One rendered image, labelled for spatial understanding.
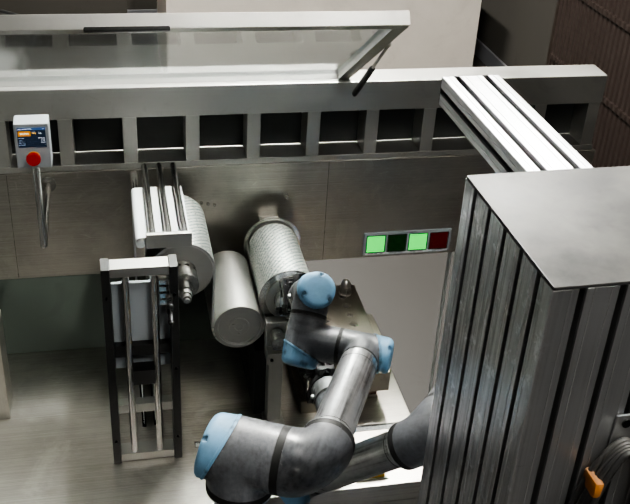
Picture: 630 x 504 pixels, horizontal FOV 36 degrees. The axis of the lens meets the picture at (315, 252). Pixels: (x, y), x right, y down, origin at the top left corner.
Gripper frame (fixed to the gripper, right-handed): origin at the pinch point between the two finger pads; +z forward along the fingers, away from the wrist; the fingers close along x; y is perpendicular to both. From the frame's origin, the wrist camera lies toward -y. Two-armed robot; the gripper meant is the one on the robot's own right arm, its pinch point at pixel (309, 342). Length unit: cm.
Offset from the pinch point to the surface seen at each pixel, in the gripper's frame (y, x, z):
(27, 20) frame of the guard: 86, 59, -10
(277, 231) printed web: 22.2, 5.8, 17.6
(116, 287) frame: 28, 46, -13
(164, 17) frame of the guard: 86, 34, -10
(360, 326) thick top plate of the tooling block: -6.0, -16.9, 13.3
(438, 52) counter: -87, -183, 435
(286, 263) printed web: 22.3, 6.2, 2.4
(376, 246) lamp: 8.8, -24.2, 29.4
